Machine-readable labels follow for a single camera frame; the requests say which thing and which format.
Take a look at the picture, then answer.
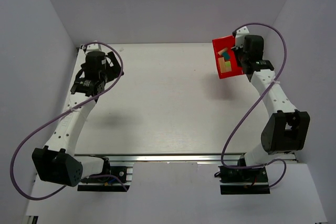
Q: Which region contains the green wooden cube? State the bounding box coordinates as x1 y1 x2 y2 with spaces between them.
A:
224 61 232 68

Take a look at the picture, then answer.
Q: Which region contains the red plastic bin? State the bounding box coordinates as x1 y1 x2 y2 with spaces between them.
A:
212 35 243 79

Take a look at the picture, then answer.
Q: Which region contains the teal wooden triangle block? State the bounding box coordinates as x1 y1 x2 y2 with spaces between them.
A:
222 52 230 61

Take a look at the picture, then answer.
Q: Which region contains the long natural wooden block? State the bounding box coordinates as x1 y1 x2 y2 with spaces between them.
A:
218 57 226 73

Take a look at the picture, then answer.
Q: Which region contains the small natural wooden block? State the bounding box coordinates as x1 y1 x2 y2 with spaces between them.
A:
222 68 232 73

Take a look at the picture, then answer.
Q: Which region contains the natural wooden arch block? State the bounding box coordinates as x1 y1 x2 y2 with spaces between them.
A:
218 48 228 57

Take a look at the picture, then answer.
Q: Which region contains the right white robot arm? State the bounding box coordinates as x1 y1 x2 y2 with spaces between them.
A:
234 34 310 166

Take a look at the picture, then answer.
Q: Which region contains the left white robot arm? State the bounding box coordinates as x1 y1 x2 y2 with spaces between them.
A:
32 51 123 187

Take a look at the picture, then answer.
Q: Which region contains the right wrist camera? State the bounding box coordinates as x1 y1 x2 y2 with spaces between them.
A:
232 26 249 48

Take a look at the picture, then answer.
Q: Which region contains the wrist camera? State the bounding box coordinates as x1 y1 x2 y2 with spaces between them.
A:
232 26 249 48
83 41 101 52

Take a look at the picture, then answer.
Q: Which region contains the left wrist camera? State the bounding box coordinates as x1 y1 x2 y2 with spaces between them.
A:
83 41 101 52

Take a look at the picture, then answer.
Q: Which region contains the aluminium table frame rail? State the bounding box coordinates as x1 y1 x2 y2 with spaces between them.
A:
76 153 297 163

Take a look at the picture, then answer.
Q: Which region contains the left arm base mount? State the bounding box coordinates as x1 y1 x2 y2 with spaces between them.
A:
77 163 133 193

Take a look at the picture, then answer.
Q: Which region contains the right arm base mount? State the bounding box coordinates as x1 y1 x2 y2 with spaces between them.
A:
214 166 270 195

